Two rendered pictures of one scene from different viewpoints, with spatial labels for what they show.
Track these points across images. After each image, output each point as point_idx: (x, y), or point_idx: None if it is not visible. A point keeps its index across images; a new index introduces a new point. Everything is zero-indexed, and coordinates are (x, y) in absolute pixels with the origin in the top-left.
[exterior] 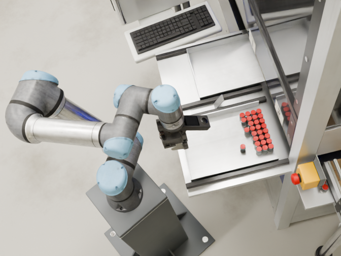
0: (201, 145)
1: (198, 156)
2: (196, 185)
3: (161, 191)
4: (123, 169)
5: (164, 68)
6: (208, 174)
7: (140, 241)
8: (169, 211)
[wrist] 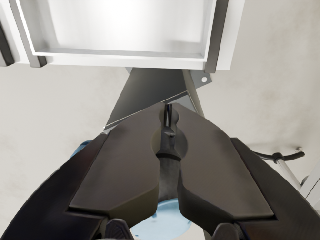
0: (109, 1)
1: (141, 20)
2: (219, 47)
3: (175, 101)
4: (159, 215)
5: None
6: (198, 4)
7: (202, 113)
8: (185, 77)
